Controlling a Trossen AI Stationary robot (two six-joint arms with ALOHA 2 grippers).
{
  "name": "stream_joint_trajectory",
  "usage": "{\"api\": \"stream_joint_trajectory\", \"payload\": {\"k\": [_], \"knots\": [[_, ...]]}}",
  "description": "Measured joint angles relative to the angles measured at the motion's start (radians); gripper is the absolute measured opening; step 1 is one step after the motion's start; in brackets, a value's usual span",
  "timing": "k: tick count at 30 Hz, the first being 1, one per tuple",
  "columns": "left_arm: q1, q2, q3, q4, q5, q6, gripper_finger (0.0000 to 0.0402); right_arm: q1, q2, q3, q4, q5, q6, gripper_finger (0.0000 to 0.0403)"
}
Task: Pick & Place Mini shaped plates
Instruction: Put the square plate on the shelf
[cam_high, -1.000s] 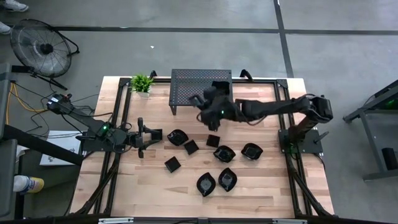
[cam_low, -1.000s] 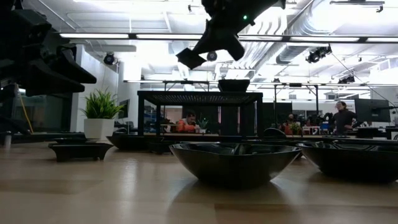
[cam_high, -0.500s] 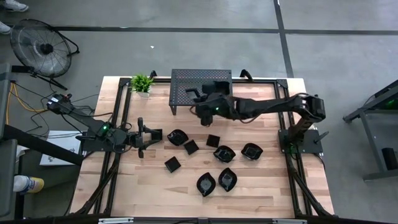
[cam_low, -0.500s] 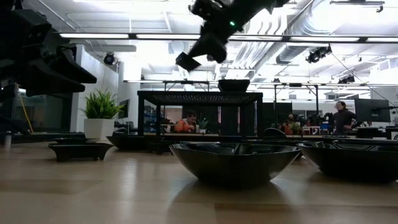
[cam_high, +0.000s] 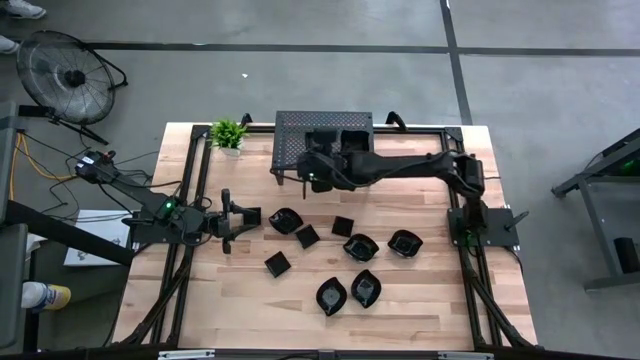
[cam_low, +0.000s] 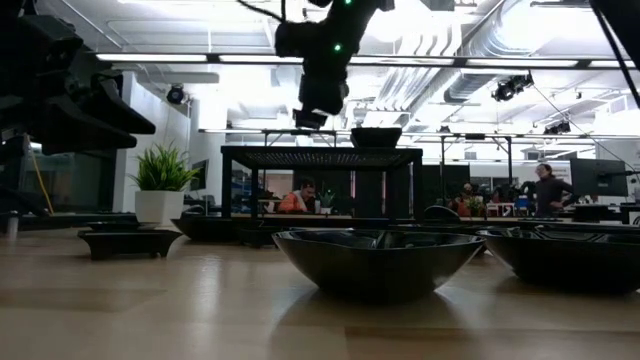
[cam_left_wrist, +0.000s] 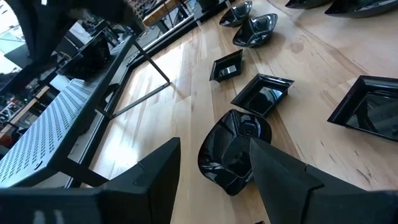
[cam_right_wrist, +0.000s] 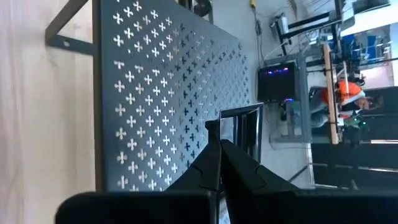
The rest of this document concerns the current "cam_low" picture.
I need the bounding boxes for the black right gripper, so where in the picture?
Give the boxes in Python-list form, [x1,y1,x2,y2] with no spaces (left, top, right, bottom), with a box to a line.
[298,44,351,121]

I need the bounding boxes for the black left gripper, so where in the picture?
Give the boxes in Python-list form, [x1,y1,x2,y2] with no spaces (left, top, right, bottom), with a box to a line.
[14,52,156,155]

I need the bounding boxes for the black perforated metal shelf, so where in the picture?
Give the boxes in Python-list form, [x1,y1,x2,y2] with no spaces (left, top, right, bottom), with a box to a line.
[220,144,426,236]

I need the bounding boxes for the artificial plant in white pot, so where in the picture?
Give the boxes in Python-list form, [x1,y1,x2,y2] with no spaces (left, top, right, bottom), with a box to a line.
[128,142,201,227]

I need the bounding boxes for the small background potted plant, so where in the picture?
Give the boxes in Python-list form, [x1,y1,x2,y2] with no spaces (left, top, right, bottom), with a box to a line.
[317,187,337,215]

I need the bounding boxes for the person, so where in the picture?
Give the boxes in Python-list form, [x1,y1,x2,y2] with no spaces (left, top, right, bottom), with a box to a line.
[531,163,576,218]
[449,182,481,214]
[277,177,320,215]

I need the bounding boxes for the small white cylinder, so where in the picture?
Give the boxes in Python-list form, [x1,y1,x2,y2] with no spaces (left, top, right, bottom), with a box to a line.
[4,210,20,239]

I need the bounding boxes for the black ceiling spotlight cluster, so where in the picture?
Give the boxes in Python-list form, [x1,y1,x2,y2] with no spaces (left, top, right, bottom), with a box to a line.
[491,71,536,103]
[543,119,573,136]

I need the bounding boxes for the overhead LED light bar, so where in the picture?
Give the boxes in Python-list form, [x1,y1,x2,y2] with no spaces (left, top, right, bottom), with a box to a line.
[94,51,636,71]

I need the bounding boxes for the black computer monitor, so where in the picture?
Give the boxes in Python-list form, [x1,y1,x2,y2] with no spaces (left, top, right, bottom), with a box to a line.
[569,157,630,198]

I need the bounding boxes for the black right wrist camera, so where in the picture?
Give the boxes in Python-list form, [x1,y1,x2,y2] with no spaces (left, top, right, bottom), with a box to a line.
[273,21,307,59]

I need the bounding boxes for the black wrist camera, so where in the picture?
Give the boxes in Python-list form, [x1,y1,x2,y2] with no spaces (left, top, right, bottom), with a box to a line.
[273,21,307,59]
[28,16,85,57]

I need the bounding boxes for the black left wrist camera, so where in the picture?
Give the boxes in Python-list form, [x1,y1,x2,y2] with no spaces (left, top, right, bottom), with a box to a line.
[28,16,85,57]

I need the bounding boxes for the yellow power cable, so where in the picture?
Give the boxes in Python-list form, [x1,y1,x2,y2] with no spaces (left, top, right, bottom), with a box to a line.
[28,148,56,216]

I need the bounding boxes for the dark wall screen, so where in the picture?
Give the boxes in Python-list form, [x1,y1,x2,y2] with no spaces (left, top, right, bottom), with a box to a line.
[189,158,211,192]

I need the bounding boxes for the black background metal frame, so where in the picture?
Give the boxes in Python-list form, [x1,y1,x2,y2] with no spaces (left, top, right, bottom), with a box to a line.
[199,127,516,209]

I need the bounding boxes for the black curved frame bracket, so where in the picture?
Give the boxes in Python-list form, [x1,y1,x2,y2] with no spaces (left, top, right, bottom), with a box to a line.
[424,204,462,222]

